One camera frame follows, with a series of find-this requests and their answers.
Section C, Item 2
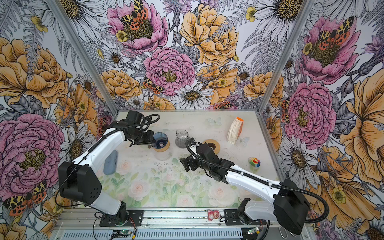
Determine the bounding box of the blue glass dripper cone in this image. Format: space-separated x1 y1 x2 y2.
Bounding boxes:
151 132 169 150

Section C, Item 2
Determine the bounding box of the wooden dripper ring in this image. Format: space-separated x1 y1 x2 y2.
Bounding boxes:
203 138 221 156
151 140 171 153

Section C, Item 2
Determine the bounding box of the coffee filter pack orange top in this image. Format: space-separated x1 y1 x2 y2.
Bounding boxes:
227 117 244 145

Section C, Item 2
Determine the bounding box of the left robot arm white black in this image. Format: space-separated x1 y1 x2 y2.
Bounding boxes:
58 111 160 226

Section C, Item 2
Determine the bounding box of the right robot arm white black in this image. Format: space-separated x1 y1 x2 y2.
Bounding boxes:
180 139 309 235

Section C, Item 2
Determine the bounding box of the grey ribbed glass pitcher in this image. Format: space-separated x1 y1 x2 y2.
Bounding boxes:
175 130 191 149

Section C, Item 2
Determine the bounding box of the grey blue oval pad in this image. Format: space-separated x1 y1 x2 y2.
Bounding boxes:
103 150 118 175

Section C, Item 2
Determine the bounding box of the colourful small toy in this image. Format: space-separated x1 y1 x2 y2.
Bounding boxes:
249 157 261 168

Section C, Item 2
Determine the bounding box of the green circuit board right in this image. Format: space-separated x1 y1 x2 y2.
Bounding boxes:
247 227 260 235

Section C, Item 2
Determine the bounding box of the green circuit board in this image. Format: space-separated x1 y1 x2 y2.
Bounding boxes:
247 227 260 235
111 230 136 239

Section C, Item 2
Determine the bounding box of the green circuit board left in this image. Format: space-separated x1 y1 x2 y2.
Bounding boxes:
111 230 136 239

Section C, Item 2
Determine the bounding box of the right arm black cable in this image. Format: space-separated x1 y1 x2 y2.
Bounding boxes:
185 138 330 224

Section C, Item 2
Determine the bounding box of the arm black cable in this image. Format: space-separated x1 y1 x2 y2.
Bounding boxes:
53 113 161 209
185 138 330 224

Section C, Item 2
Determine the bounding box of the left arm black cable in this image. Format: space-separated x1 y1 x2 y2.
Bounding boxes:
53 113 161 209

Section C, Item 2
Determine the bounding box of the pink toy on rail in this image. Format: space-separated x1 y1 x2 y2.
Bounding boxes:
208 210 221 221

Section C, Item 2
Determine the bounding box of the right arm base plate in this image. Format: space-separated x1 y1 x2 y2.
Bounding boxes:
224 209 267 226

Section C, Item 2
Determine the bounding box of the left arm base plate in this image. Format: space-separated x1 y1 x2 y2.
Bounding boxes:
99 210 144 227

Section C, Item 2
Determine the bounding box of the aluminium front rail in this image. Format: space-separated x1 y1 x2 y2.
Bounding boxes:
50 208 317 240

